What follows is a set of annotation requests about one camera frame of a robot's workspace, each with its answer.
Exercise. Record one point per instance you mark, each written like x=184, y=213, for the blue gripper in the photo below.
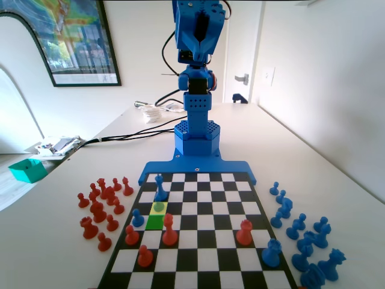
x=201, y=45

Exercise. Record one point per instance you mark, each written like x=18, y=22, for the blue chess pawn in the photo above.
x=276, y=220
x=273, y=189
x=159, y=207
x=281, y=197
x=137, y=221

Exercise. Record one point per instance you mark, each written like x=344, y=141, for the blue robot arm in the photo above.
x=197, y=141

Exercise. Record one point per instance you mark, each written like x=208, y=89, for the blue chess king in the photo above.
x=161, y=194

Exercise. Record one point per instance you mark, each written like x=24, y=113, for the red chess pawn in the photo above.
x=104, y=243
x=112, y=224
x=118, y=207
x=94, y=189
x=92, y=198
x=83, y=201
x=145, y=258
x=131, y=237
x=116, y=185

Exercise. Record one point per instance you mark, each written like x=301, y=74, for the red chess king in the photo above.
x=102, y=186

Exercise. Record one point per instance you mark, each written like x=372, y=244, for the red chess rook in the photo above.
x=244, y=234
x=88, y=229

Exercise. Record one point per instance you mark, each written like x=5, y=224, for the white door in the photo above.
x=240, y=45

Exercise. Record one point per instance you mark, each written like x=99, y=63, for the small blue printed part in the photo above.
x=239, y=97

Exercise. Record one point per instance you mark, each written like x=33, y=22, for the flat white papers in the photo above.
x=173, y=107

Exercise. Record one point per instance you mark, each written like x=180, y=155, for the small metal cylinder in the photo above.
x=139, y=103

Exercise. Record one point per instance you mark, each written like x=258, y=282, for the white paper stack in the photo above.
x=152, y=114

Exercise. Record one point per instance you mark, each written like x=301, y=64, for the black framed poster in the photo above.
x=75, y=36

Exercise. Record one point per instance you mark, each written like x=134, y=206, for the black white chessboard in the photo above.
x=210, y=210

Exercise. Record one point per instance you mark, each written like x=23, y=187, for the pile of papers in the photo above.
x=60, y=146

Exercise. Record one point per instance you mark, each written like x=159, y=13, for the teal plastic box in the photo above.
x=28, y=173

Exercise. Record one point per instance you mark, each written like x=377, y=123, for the white light switch plate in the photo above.
x=268, y=76

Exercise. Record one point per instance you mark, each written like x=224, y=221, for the blue base plate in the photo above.
x=210, y=165

